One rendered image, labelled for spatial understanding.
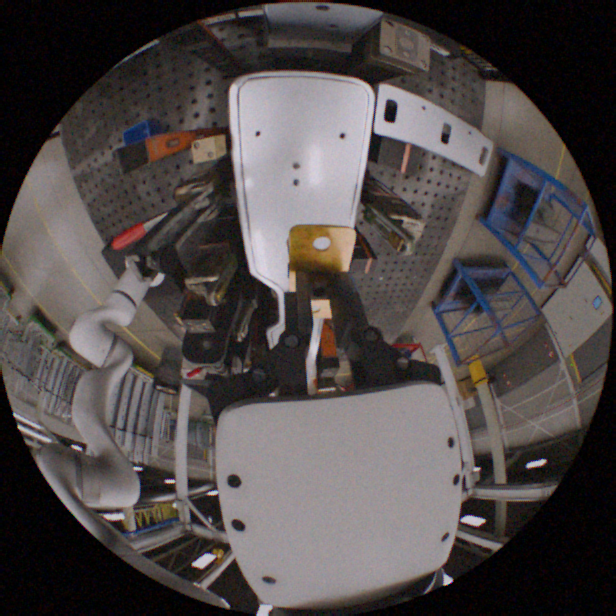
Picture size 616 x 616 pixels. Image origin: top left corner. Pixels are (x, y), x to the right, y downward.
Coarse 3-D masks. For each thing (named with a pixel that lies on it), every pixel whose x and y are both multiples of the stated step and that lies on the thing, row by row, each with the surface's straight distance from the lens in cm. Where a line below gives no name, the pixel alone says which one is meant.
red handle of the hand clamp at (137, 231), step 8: (208, 200) 31; (200, 208) 31; (160, 216) 31; (136, 224) 32; (144, 224) 31; (152, 224) 31; (128, 232) 31; (136, 232) 31; (144, 232) 31; (120, 240) 32; (128, 240) 31; (136, 240) 32; (120, 248) 32
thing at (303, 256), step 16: (304, 224) 11; (320, 224) 11; (304, 240) 11; (336, 240) 12; (352, 240) 12; (304, 256) 12; (320, 256) 12; (336, 256) 12; (320, 272) 13; (320, 288) 14; (320, 304) 15
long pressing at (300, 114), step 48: (240, 96) 36; (288, 96) 35; (336, 96) 36; (240, 144) 35; (288, 144) 34; (336, 144) 35; (240, 192) 36; (288, 192) 36; (336, 192) 37; (288, 288) 49
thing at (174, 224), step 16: (208, 192) 31; (176, 208) 27; (192, 208) 29; (208, 208) 31; (160, 224) 24; (176, 224) 26; (192, 224) 28; (144, 240) 22; (160, 240) 24; (176, 240) 25; (128, 256) 21; (144, 256) 22; (160, 256) 19; (176, 256) 20; (144, 272) 22; (160, 272) 20
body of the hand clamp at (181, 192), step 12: (228, 156) 63; (216, 168) 43; (228, 168) 47; (192, 180) 36; (204, 180) 34; (216, 180) 36; (228, 180) 44; (180, 192) 34; (216, 192) 35; (216, 204) 35
